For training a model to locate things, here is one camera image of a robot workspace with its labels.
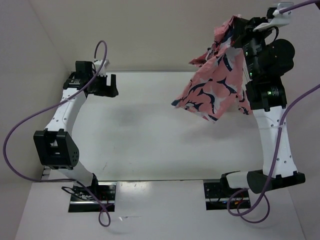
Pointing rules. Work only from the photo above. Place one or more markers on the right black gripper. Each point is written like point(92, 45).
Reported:
point(243, 28)

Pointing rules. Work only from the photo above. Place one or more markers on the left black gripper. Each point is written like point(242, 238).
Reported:
point(108, 91)

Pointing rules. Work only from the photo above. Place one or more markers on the pink shark print shorts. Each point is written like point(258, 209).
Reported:
point(218, 82)

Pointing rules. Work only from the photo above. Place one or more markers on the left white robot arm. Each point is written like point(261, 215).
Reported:
point(55, 147)

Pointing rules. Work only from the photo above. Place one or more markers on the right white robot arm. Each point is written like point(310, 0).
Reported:
point(266, 64)

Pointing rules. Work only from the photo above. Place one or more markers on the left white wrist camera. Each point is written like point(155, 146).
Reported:
point(101, 67)

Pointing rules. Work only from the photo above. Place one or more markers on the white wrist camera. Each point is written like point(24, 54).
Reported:
point(101, 67)
point(274, 18)

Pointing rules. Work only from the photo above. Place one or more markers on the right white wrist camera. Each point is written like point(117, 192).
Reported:
point(274, 18)

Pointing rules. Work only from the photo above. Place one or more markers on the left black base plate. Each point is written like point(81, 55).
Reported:
point(82, 202)

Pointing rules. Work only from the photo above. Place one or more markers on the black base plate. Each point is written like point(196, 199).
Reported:
point(216, 198)
point(82, 202)

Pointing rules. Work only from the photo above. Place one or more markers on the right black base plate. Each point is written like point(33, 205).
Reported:
point(216, 198)

